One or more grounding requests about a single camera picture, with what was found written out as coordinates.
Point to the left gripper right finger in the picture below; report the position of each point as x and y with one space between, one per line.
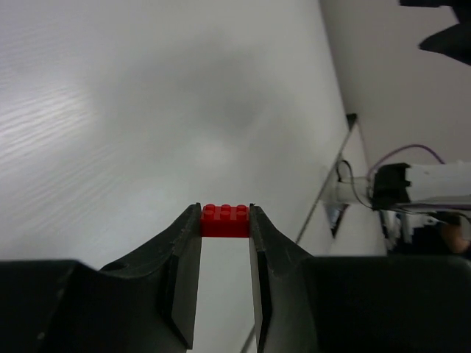
306 303

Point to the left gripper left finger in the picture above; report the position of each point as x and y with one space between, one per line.
144 301

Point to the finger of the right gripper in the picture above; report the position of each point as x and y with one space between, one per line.
454 41

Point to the small red lego brick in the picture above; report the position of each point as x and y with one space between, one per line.
224 221

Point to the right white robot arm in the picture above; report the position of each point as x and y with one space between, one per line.
404 71

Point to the operator hand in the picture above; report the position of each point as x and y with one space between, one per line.
453 238

